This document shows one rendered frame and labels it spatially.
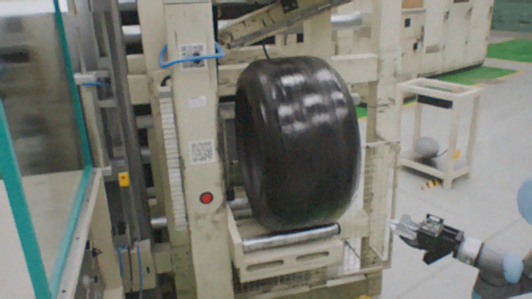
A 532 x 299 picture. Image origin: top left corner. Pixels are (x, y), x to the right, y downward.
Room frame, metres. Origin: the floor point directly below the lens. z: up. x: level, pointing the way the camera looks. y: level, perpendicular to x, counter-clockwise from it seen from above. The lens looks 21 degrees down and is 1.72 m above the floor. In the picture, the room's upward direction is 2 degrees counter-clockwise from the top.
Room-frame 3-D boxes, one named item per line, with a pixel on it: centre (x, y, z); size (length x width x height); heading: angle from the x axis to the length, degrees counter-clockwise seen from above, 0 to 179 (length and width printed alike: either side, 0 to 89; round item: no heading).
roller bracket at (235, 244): (1.37, 0.14, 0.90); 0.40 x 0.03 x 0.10; 14
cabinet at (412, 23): (6.07, -1.68, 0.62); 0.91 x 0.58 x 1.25; 125
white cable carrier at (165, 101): (1.29, 0.29, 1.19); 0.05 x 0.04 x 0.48; 14
